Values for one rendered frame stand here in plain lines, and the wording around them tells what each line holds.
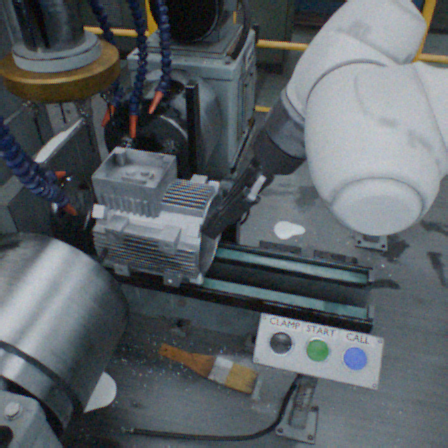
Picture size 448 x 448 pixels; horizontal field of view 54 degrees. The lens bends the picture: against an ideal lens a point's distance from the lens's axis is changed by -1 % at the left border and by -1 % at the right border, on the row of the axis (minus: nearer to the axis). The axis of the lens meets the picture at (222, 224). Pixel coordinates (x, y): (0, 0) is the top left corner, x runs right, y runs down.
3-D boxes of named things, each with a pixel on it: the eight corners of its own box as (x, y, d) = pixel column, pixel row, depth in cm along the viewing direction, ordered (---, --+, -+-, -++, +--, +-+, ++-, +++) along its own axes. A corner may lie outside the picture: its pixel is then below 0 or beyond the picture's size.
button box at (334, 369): (253, 362, 65) (250, 363, 60) (262, 314, 67) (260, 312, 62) (371, 388, 62) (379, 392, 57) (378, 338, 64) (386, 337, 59)
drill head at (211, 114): (97, 205, 106) (74, 111, 89) (157, 123, 136) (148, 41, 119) (196, 222, 102) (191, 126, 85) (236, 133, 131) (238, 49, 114)
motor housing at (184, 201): (102, 281, 88) (82, 208, 75) (140, 220, 101) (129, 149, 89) (197, 302, 84) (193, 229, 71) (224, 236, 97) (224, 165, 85)
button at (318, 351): (304, 359, 61) (304, 359, 59) (308, 337, 61) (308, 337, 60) (326, 364, 60) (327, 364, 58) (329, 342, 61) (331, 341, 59)
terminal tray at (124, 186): (97, 209, 81) (89, 177, 76) (122, 176, 88) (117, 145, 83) (158, 221, 78) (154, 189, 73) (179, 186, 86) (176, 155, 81)
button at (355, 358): (341, 367, 60) (342, 367, 58) (344, 345, 60) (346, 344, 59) (363, 372, 59) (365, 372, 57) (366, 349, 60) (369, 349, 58)
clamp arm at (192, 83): (188, 196, 96) (180, 85, 79) (192, 187, 98) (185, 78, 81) (203, 198, 95) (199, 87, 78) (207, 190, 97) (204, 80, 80)
